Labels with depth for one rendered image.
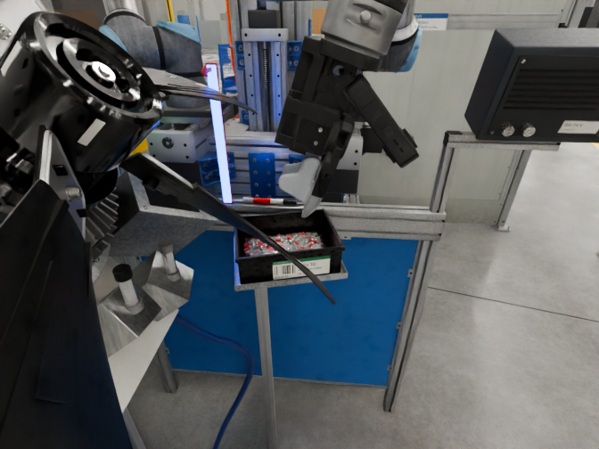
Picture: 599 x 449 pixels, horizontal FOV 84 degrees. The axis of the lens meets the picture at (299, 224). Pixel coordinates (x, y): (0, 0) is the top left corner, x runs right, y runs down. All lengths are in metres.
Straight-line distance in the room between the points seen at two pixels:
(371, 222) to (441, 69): 1.56
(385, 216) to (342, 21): 0.57
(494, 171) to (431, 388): 1.55
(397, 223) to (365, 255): 0.14
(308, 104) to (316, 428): 1.22
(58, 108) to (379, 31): 0.29
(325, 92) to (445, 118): 1.99
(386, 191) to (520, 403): 1.44
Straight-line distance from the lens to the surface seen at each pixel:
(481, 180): 2.59
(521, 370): 1.81
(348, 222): 0.86
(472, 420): 1.57
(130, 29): 1.16
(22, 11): 0.46
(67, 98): 0.32
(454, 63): 2.31
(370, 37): 0.37
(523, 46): 0.77
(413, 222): 0.88
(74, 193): 0.33
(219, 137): 0.82
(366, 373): 1.32
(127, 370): 0.55
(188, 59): 1.15
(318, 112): 0.38
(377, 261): 0.96
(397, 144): 0.40
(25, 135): 0.36
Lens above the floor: 1.26
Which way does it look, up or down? 31 degrees down
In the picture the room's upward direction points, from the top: straight up
